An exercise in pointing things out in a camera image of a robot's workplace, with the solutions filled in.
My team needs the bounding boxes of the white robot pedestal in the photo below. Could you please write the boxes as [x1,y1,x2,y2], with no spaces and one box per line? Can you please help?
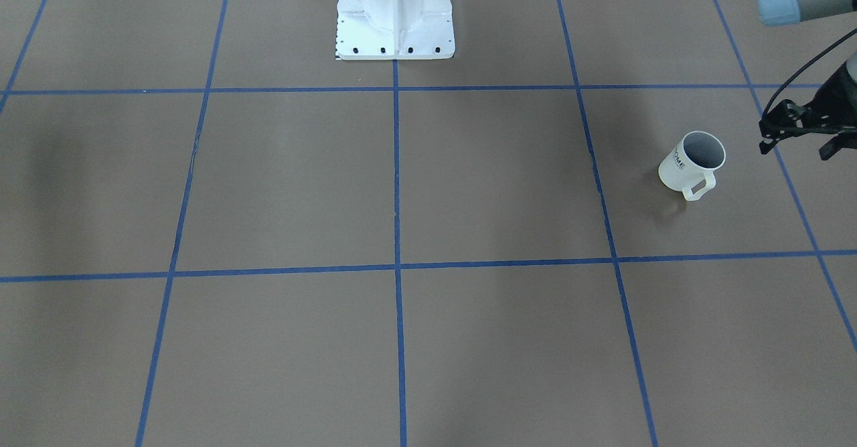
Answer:
[335,0,456,61]

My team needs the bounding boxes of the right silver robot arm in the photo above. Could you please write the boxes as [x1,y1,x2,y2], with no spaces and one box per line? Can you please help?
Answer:
[758,0,856,161]

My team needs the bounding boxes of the white mug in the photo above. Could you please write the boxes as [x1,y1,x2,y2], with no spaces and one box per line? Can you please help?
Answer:
[657,130,726,202]

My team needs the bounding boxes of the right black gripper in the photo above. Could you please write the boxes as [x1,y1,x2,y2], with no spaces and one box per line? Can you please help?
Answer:
[759,59,857,161]

